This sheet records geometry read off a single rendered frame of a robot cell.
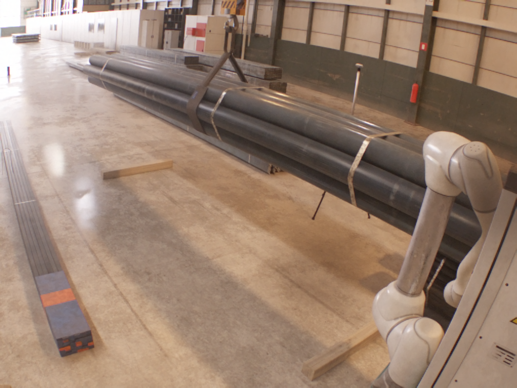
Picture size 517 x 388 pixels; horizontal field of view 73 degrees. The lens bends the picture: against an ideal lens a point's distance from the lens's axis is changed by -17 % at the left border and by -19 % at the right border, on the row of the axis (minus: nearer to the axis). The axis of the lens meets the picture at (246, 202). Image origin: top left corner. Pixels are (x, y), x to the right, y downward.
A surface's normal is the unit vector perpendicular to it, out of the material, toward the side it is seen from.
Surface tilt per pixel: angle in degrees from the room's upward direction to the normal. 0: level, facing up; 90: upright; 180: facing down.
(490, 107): 90
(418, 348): 69
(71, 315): 0
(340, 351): 0
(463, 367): 90
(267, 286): 0
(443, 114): 90
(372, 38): 90
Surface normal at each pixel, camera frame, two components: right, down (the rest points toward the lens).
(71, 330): 0.10, -0.90
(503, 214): -0.68, 0.25
